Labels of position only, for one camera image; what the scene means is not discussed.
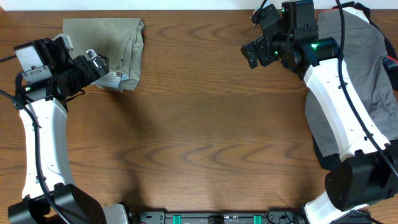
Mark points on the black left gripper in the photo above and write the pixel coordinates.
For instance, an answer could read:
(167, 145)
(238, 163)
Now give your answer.
(89, 76)

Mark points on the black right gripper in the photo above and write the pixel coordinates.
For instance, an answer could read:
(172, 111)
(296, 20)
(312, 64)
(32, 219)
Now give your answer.
(248, 52)

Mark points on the khaki green shorts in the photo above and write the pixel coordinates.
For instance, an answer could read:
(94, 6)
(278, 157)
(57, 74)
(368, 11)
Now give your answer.
(119, 39)

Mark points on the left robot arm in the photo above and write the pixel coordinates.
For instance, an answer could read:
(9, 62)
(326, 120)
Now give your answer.
(49, 194)

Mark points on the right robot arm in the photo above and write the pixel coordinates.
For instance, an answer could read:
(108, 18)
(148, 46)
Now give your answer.
(367, 173)

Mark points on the grey shorts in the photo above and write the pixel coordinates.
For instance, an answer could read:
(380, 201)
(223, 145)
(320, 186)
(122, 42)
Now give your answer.
(364, 51)

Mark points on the black garment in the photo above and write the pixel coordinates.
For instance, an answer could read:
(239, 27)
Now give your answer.
(324, 142)

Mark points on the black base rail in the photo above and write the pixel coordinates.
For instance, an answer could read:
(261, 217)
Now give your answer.
(120, 213)

